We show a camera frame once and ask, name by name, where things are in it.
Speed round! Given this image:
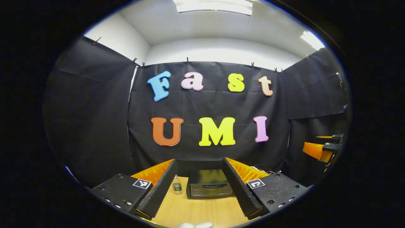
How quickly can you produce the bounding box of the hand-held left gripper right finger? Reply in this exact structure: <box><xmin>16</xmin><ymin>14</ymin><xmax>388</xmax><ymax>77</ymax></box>
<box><xmin>222</xmin><ymin>157</ymin><xmax>309</xmax><ymax>220</ymax></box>

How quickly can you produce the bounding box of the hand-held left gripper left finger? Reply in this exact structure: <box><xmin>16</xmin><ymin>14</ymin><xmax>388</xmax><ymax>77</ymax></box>
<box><xmin>92</xmin><ymin>158</ymin><xmax>178</xmax><ymax>221</ymax></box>

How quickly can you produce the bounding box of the black electric oven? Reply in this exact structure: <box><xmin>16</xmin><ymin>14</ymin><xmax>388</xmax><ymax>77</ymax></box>
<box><xmin>186</xmin><ymin>169</ymin><xmax>234</xmax><ymax>199</ymax></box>

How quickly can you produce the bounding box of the clear plastic water bottle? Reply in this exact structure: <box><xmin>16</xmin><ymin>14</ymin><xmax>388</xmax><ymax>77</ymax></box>
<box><xmin>172</xmin><ymin>174</ymin><xmax>183</xmax><ymax>195</ymax></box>

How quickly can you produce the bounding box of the small ceiling light panel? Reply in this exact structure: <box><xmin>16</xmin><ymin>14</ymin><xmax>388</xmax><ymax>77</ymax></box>
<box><xmin>300</xmin><ymin>30</ymin><xmax>326</xmax><ymax>51</ymax></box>

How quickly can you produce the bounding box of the black backdrop cloth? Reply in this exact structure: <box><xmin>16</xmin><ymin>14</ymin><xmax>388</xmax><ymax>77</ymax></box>
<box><xmin>43</xmin><ymin>36</ymin><xmax>352</xmax><ymax>188</ymax></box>

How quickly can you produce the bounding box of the large ceiling light panel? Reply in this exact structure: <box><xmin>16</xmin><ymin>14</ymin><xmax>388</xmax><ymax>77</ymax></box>
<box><xmin>173</xmin><ymin>0</ymin><xmax>253</xmax><ymax>16</ymax></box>

